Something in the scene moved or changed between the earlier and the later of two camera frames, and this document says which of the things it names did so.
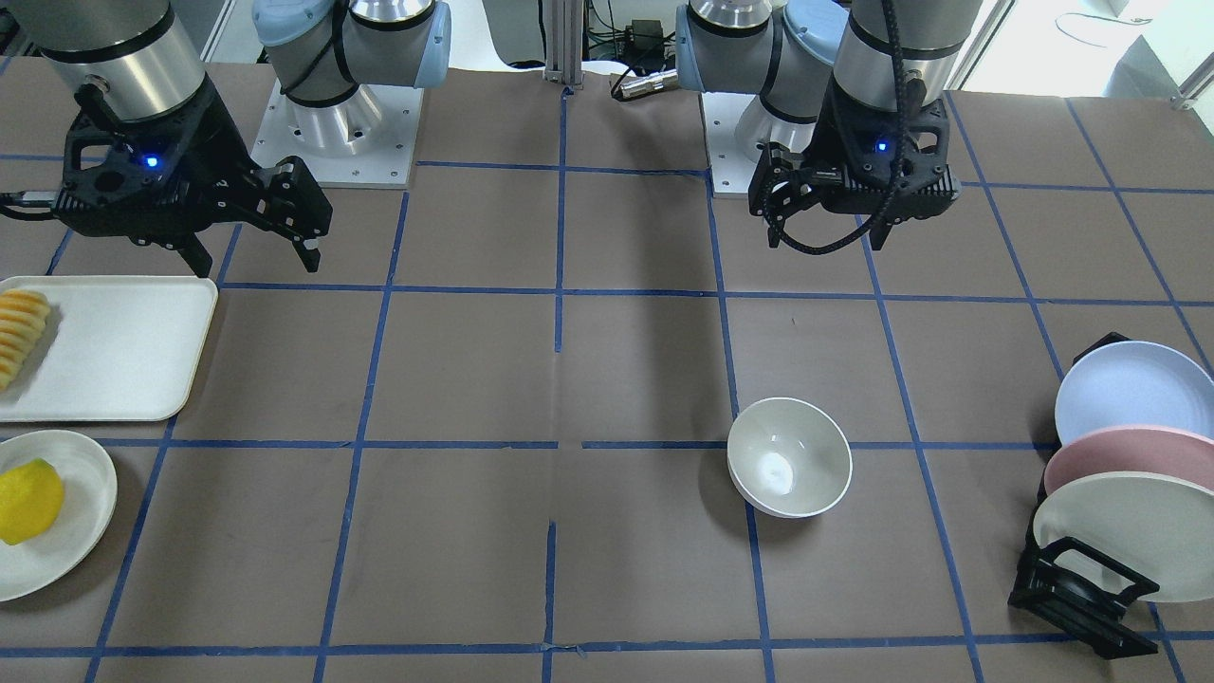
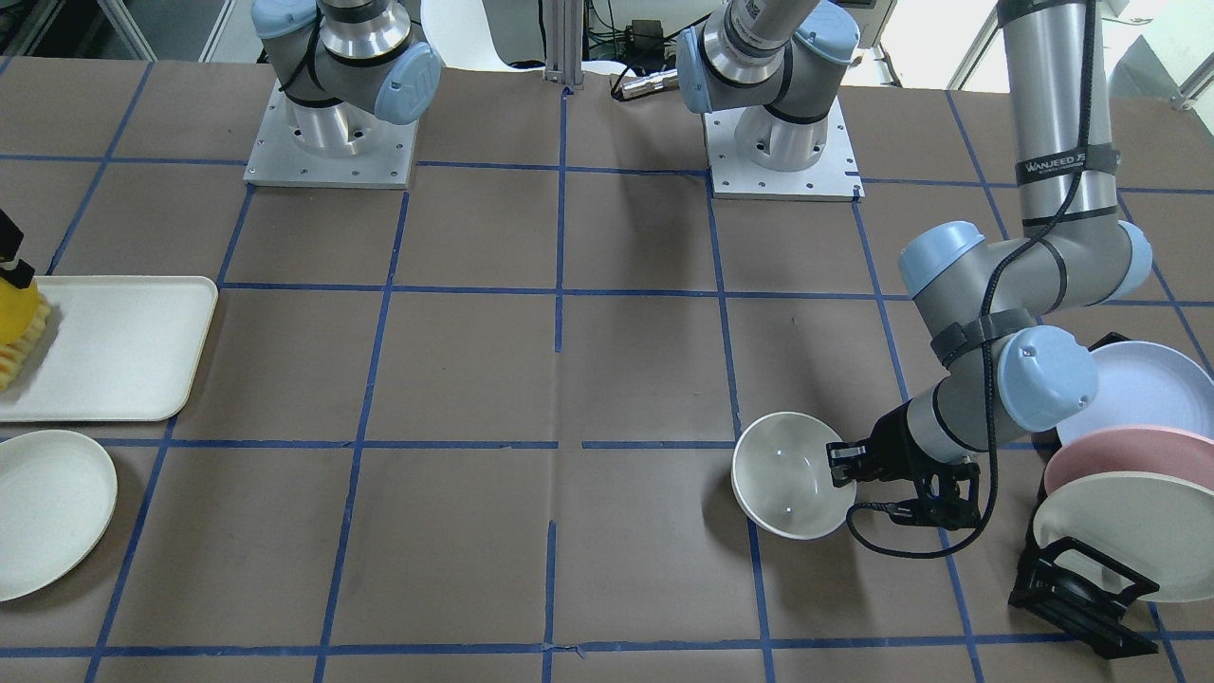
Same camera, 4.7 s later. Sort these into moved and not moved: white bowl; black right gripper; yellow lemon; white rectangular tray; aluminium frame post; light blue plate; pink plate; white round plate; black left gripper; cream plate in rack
Moved: black left gripper; white bowl; yellow lemon; black right gripper
Not moved: cream plate in rack; pink plate; aluminium frame post; white round plate; white rectangular tray; light blue plate
